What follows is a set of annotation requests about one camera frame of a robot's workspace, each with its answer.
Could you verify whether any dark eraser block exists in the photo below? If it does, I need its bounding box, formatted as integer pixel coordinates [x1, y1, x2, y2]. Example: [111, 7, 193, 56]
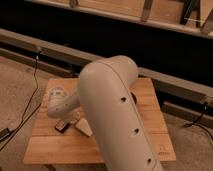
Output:
[55, 121, 70, 133]

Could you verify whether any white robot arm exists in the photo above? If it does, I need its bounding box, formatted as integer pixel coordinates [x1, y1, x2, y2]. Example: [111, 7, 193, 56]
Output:
[47, 55, 164, 171]

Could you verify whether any dark round bowl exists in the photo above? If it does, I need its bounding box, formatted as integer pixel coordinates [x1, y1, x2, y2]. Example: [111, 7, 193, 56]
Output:
[131, 92, 137, 104]

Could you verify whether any black device on floor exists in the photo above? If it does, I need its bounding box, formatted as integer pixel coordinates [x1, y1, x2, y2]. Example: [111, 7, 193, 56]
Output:
[0, 128, 11, 141]

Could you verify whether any grey metal rail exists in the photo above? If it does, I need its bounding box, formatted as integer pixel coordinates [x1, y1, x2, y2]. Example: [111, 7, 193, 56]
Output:
[0, 28, 213, 107]

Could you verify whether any black cable left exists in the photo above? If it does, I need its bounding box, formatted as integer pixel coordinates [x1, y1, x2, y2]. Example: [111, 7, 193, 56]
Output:
[0, 55, 43, 152]

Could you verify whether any black cable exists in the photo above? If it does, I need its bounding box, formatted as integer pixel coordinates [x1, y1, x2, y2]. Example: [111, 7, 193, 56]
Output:
[0, 55, 43, 152]
[182, 101, 213, 141]

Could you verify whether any black cable right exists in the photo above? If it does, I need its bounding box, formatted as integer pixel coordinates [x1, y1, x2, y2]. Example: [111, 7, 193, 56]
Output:
[182, 101, 213, 141]

